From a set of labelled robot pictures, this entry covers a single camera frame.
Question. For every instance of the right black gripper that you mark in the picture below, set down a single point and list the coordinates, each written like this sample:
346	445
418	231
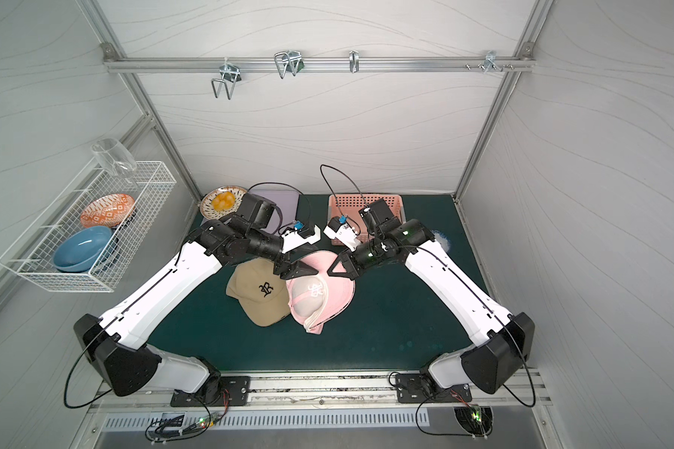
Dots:
351	256

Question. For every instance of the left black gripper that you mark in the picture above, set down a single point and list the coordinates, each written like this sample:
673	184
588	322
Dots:
286	256

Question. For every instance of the beige baseball cap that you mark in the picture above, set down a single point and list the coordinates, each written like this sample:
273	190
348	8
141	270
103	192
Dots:
261	294

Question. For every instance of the pink baseball cap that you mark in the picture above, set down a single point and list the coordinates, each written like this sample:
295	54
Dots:
316	299

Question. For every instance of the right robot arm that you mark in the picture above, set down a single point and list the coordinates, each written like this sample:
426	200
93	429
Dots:
501	341

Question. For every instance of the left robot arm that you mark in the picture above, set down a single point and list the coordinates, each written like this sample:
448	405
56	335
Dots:
116	343

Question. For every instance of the lavender cutting mat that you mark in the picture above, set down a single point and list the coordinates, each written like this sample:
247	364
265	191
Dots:
286	200

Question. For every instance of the blue white porcelain bowl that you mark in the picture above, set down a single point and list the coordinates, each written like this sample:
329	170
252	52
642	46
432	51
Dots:
442	239

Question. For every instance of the pink plastic basket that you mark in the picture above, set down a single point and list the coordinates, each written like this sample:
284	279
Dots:
351	204

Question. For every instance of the yellow fruit pieces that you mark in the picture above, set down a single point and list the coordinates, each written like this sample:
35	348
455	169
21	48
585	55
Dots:
224	201

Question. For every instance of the patterned plate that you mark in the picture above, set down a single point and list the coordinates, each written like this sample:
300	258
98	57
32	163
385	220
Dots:
206	208

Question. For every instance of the orange patterned bowl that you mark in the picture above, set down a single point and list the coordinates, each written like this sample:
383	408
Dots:
110	211

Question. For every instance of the clear drinking glass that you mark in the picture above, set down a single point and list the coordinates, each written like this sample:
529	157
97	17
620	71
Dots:
115	158

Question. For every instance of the blue ceramic bowl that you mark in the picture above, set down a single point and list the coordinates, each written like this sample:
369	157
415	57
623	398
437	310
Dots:
83	250

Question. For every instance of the loop metal hook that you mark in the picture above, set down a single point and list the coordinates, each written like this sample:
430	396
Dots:
288	62

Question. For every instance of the small metal hook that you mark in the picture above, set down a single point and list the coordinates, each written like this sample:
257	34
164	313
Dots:
353	59

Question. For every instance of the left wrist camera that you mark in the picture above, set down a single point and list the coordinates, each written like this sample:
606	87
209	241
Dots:
297	236

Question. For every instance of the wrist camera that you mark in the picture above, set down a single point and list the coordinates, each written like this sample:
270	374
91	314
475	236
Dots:
339	229
297	236

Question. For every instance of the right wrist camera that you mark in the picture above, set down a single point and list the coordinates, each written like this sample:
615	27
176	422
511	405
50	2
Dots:
339	229

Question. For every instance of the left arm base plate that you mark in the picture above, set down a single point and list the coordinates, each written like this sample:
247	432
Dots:
233	390

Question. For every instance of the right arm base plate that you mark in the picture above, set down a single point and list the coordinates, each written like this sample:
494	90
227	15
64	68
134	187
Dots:
417	387

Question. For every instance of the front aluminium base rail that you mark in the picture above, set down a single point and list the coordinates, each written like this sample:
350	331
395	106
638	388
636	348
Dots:
368	389

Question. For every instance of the double wire metal hook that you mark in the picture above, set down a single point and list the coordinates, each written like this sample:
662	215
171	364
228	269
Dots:
226	80

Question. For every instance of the white wire wall basket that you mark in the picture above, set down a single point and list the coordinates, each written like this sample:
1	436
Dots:
30	256

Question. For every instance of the horizontal aluminium rail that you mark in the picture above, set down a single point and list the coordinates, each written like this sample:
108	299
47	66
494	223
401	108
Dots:
312	65

